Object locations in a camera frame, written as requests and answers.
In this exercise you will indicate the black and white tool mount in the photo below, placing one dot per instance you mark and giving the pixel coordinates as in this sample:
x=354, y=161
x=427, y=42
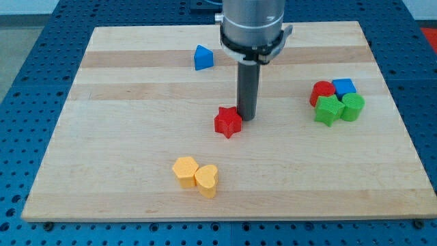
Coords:
x=255, y=55

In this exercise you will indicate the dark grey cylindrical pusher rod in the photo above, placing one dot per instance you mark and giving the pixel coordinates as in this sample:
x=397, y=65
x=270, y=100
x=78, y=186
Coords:
x=247, y=90

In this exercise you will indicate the red star block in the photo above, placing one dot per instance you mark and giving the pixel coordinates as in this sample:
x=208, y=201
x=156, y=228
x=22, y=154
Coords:
x=228, y=121

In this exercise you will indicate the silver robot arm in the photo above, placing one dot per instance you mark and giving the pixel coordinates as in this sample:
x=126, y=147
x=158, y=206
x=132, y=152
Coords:
x=252, y=33

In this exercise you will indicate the green star block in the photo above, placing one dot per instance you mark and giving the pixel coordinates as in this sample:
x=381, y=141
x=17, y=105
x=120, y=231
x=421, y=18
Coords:
x=328, y=109

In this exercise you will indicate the yellow heart block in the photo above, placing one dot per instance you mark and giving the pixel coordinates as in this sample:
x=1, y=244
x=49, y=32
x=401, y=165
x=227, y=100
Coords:
x=207, y=178

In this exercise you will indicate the blue triangle block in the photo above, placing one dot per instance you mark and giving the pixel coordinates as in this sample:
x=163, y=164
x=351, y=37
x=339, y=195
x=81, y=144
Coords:
x=203, y=58

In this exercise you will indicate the red cylinder block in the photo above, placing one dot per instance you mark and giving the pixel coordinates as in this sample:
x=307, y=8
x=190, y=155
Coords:
x=321, y=88

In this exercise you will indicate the blue cube block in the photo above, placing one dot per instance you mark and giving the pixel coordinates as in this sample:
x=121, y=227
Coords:
x=343, y=87

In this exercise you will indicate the green cylinder block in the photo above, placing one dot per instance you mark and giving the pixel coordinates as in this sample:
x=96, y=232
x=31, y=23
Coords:
x=354, y=104

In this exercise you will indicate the yellow hexagon block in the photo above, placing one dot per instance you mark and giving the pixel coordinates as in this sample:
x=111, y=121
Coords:
x=184, y=169

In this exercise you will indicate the wooden board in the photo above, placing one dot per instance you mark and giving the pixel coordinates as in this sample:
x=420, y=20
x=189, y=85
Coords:
x=137, y=104

